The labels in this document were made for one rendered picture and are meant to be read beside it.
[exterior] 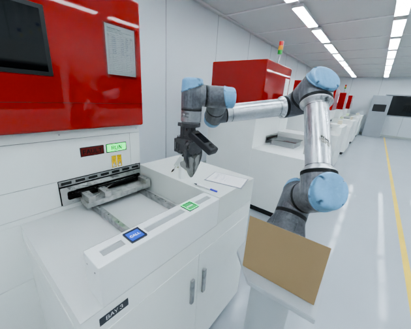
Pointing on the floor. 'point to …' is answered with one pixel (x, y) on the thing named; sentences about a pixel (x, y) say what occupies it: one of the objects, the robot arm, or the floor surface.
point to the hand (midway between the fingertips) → (192, 174)
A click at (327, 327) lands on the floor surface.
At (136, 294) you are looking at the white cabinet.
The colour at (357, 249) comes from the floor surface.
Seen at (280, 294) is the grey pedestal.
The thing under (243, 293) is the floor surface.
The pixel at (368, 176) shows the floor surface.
